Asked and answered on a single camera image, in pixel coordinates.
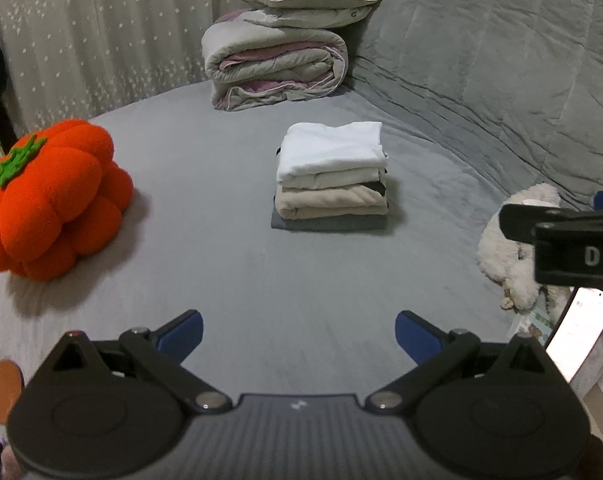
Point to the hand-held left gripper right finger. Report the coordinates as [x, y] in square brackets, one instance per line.
[416, 335]

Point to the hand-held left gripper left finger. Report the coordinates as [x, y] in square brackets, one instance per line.
[184, 332]

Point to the white bear print sweatshirt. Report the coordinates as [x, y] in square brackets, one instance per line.
[331, 150]

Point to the white plush toy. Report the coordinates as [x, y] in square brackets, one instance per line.
[506, 260]

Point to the white screen smartphone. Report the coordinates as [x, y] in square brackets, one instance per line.
[581, 330]

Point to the small printed packet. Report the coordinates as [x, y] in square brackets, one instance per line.
[536, 325]

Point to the folded beige fleece garment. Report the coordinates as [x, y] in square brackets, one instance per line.
[326, 202]

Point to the orange pumpkin plush pillow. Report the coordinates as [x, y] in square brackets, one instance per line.
[46, 210]

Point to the brown round object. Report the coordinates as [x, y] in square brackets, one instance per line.
[3, 390]

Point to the folded grey purple duvet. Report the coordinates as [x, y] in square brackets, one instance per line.
[271, 45]

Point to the grey star pattern curtain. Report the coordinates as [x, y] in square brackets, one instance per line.
[106, 35]

